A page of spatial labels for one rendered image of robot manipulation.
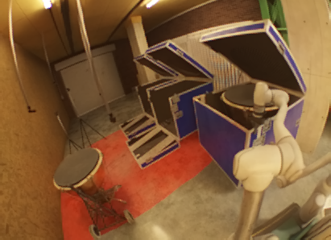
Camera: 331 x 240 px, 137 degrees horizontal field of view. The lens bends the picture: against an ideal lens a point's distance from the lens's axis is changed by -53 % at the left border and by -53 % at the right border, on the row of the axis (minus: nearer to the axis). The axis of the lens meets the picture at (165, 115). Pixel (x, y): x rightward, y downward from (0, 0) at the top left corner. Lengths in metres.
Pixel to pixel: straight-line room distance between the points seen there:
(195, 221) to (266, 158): 1.27
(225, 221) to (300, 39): 2.32
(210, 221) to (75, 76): 7.54
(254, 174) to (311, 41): 1.85
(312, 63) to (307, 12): 0.65
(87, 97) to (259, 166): 7.54
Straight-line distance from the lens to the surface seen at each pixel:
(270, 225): 1.40
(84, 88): 7.60
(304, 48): 2.12
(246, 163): 0.55
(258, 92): 1.02
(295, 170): 0.61
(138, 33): 4.98
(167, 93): 3.04
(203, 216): 1.70
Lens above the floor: 1.58
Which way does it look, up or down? 24 degrees down
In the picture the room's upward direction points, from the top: 15 degrees counter-clockwise
